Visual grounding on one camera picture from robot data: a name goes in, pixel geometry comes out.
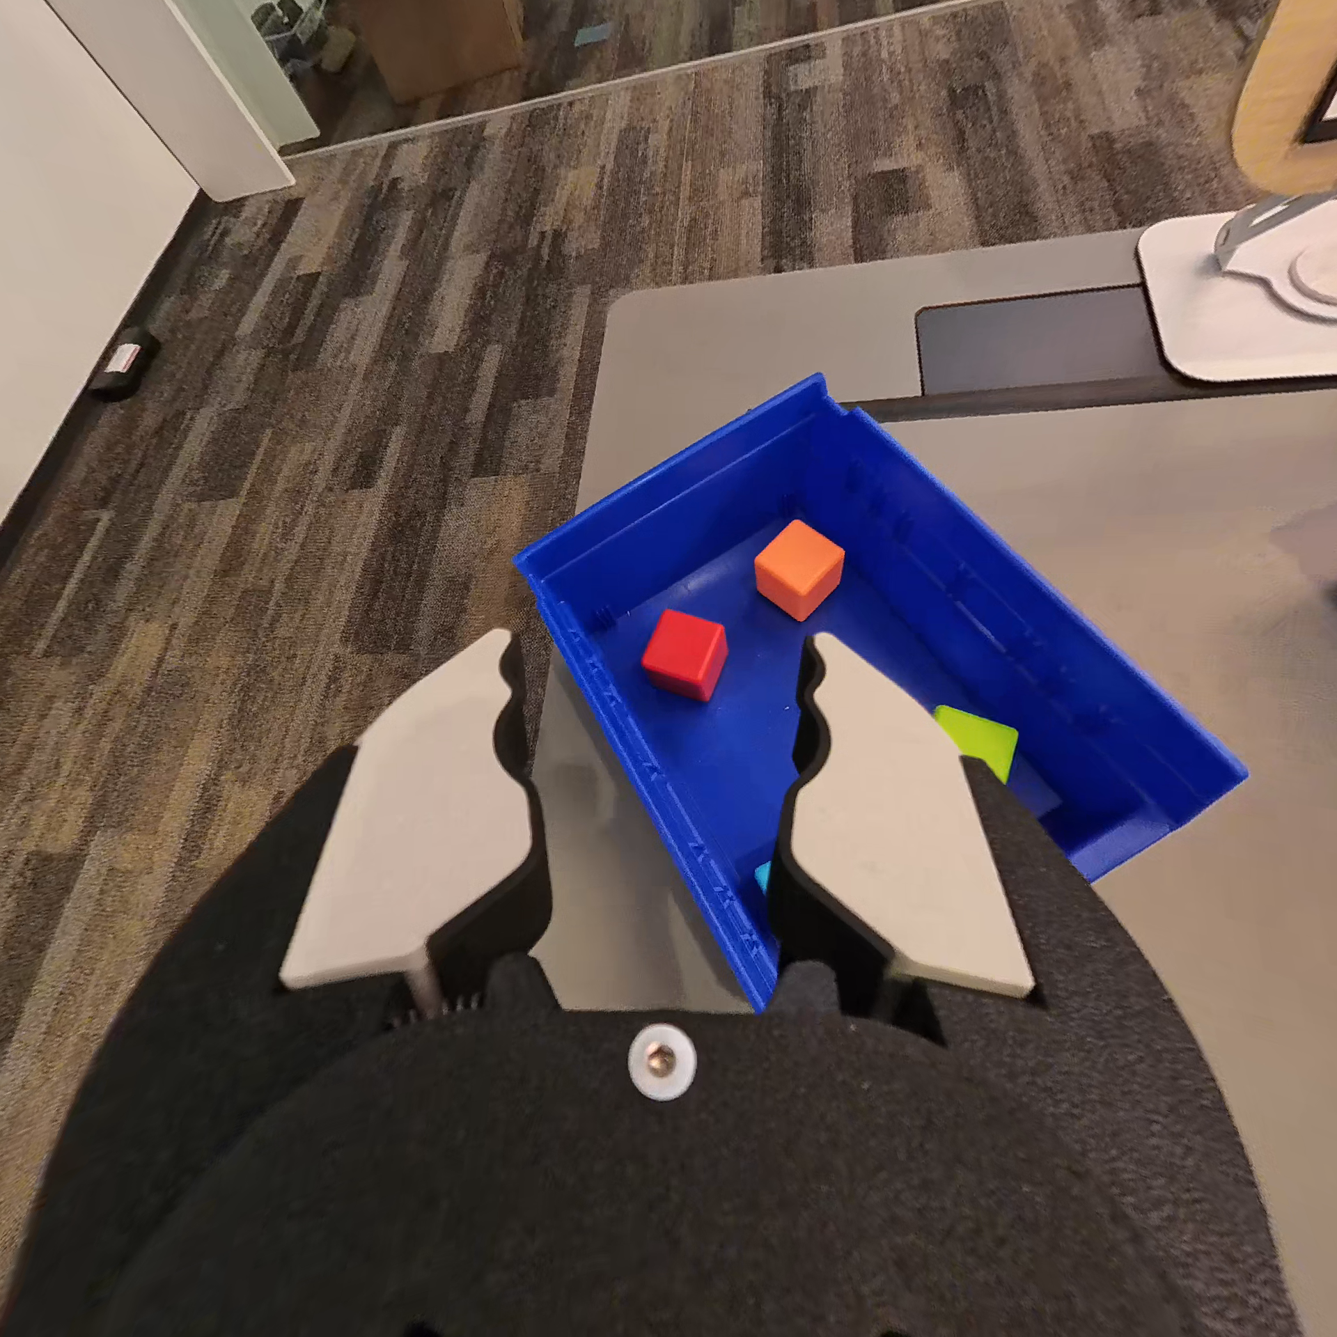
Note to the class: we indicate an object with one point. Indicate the black floor device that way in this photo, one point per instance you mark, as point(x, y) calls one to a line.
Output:
point(126, 364)

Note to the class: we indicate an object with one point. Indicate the red magnetic cube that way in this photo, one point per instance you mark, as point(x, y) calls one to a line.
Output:
point(684, 654)

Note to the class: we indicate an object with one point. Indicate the white sign stand base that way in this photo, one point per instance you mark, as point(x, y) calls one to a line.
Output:
point(1232, 314)

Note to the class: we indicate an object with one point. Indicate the teal magnetic cube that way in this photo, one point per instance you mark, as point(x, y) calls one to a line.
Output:
point(766, 878)

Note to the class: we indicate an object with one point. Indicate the wooden instruction sign board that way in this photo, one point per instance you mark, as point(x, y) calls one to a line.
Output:
point(1280, 94)

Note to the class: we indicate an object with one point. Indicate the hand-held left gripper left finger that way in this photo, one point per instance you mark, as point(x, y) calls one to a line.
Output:
point(408, 847)

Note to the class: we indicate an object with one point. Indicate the blue plastic bin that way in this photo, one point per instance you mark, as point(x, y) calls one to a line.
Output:
point(690, 773)

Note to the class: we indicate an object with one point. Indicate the orange magnetic cube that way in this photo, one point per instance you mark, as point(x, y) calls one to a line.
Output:
point(799, 568)

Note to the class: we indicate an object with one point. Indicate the green magnetic cube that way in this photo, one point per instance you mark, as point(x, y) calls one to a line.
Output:
point(978, 741)

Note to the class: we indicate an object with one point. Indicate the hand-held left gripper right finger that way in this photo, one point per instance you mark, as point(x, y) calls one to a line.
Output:
point(909, 847)

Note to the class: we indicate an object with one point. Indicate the stacked cardboard boxes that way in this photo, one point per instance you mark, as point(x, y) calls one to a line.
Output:
point(430, 42)

